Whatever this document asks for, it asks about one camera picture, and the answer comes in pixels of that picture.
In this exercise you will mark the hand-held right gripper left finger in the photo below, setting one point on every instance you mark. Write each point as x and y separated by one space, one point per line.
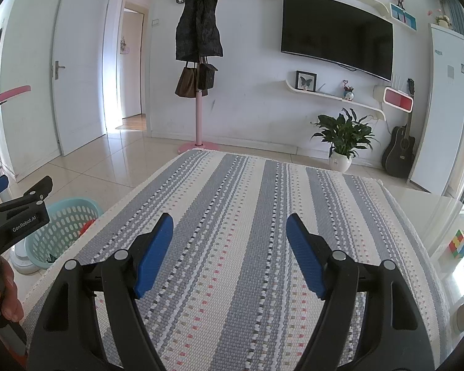
156 251

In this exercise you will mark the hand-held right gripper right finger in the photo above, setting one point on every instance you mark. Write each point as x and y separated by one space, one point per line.
303 251

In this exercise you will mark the teal plastic basket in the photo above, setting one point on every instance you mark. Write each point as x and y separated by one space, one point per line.
62 216

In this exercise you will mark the red and white container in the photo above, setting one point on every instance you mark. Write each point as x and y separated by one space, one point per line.
88 226

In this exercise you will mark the person's left hand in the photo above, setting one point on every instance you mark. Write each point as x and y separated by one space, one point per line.
9 290

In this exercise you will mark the white round floor device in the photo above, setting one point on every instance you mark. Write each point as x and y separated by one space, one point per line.
21 259

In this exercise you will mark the grey white striped woven mat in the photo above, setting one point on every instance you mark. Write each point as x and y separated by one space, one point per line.
236 201

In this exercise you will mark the pink and grey stand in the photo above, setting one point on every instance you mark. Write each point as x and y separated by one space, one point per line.
7 94

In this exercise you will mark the potted green plant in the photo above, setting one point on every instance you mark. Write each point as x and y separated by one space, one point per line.
344 131

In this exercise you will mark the pink coat rack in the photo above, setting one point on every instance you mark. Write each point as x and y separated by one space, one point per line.
198 123

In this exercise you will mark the black acoustic guitar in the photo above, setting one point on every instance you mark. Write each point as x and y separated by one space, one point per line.
399 154

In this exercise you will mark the white door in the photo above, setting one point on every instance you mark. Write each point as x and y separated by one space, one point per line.
81 65

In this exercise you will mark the colourful puzzle cube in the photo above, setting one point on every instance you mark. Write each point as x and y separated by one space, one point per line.
460 243

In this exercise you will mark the framed butterfly picture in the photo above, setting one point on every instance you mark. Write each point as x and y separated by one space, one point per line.
306 81

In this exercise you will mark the brown hanging bag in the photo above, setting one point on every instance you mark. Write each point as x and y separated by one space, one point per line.
185 81

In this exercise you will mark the white router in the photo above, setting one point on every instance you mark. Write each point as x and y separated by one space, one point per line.
378 92

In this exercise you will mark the dark hanging bag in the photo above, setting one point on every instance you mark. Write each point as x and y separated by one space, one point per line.
207 77

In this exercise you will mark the black flat television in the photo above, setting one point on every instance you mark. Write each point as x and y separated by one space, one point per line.
332 27

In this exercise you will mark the black coat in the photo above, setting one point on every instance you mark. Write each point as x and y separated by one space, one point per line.
197 27

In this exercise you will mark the small flower vase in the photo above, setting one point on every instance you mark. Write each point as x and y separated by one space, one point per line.
444 19

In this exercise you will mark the red and white wall box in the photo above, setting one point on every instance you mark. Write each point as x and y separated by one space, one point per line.
397 100

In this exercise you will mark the blue picture wall box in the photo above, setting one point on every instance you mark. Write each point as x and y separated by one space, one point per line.
404 16

